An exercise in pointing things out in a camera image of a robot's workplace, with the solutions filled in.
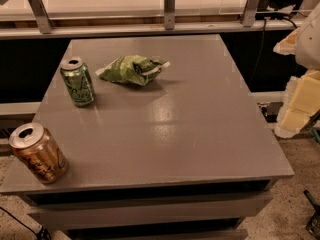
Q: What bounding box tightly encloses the yellow foam padded gripper finger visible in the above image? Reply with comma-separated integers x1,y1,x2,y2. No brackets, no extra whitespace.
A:
274,70,320,138

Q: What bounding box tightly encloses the orange soda can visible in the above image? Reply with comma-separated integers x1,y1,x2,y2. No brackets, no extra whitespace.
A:
9,122,68,184

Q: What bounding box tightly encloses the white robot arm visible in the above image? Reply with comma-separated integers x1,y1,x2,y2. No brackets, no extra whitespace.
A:
273,5,320,138

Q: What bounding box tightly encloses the green soda can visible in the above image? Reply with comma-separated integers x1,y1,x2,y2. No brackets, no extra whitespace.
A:
60,57,95,107

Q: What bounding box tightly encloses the grey table with drawers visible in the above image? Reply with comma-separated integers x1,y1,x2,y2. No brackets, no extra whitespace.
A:
1,35,293,240

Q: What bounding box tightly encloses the dark object on floor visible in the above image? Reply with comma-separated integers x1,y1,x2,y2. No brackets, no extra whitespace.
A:
304,190,320,240

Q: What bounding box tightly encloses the green chip bag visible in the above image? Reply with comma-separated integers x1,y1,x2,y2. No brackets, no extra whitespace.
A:
95,55,171,86

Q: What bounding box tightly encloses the black hanging cable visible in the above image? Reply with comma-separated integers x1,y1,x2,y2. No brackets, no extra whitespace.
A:
248,16,298,88

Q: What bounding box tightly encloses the metal bracket right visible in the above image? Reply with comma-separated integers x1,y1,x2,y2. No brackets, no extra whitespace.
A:
240,0,260,27

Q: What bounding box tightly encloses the metal bracket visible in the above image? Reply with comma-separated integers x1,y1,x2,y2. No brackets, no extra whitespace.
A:
240,0,260,27
164,0,175,30
27,0,53,34

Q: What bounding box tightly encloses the metal bracket middle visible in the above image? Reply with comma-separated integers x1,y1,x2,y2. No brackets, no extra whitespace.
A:
164,0,175,30

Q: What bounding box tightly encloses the metal bracket left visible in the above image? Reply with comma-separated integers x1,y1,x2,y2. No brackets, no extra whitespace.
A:
27,0,53,34

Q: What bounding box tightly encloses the black floor cable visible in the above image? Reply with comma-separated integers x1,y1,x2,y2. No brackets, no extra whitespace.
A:
0,206,53,240

